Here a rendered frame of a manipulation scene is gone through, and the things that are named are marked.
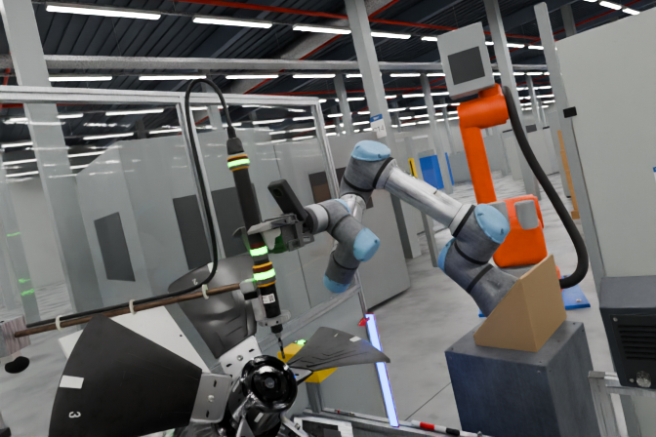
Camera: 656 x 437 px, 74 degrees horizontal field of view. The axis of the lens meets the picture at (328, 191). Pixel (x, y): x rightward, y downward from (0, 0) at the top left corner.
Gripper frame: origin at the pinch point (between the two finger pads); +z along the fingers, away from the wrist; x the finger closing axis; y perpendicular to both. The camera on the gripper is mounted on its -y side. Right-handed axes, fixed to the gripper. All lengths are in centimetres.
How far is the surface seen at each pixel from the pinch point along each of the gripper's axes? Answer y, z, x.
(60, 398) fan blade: 19.5, 35.6, 12.0
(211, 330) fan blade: 20.6, 3.8, 13.6
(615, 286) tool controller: 27, -39, -60
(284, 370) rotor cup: 29.2, 1.8, -4.9
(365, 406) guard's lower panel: 110, -115, 70
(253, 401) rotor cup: 30.2, 11.8, -6.1
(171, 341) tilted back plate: 25.3, 1.5, 35.1
